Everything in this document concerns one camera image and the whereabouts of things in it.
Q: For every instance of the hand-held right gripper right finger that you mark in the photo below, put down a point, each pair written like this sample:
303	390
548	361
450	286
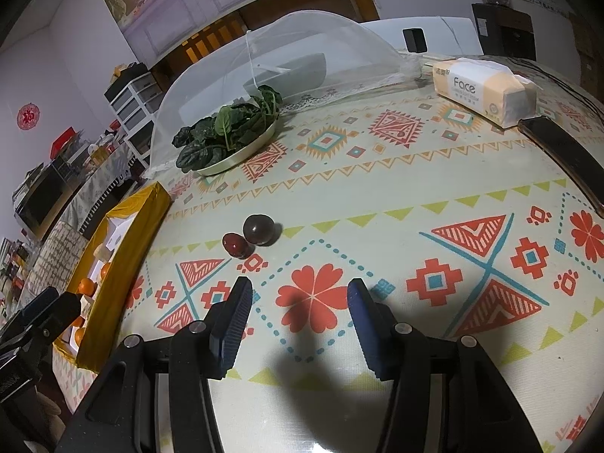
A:
365	330

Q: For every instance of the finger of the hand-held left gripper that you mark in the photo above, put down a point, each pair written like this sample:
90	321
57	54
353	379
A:
59	316
42	299

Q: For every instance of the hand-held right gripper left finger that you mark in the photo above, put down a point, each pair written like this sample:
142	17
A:
233	335

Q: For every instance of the red jujube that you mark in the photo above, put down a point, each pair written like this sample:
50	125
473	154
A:
232	244

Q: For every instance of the yellow cardboard box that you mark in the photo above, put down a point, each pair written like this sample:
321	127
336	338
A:
132	255

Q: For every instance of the dark purple passion fruit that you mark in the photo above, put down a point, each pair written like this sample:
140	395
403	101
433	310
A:
258	229

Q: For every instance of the orange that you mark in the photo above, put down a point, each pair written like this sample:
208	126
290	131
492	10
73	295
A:
87	288
105	272
79	336

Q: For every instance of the black microwave oven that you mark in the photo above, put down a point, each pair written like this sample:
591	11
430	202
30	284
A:
40	203

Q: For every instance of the grey patterned cloth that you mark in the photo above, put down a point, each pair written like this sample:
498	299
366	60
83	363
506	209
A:
94	188

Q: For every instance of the red box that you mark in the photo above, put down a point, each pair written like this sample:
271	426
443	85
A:
63	141

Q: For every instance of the pale round plate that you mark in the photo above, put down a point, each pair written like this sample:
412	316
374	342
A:
236	158

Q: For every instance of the plate of green leafy vegetables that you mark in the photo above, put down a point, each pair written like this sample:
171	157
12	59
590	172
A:
222	127

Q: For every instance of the white plastic drawer unit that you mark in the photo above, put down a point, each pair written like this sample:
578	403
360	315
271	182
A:
134	99

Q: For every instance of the grey bowl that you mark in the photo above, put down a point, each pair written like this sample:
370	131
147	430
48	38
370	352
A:
302	73

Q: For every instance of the soft tissue pack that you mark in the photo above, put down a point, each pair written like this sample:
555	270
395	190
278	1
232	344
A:
472	87

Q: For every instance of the white mesh food cover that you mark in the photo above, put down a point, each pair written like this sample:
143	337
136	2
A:
330	42

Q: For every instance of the small black device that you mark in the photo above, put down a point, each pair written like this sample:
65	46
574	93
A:
415	40

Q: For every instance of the white flat panel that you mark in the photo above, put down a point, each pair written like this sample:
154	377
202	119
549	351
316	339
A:
453	33

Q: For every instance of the black box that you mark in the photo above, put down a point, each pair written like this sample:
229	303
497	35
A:
505	33

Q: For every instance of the brown cardboard box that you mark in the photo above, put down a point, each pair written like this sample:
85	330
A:
587	52

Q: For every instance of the red paper wall decoration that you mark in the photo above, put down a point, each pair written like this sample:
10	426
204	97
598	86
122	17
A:
29	116

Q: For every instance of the large wall poster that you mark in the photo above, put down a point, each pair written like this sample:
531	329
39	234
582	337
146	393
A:
188	0

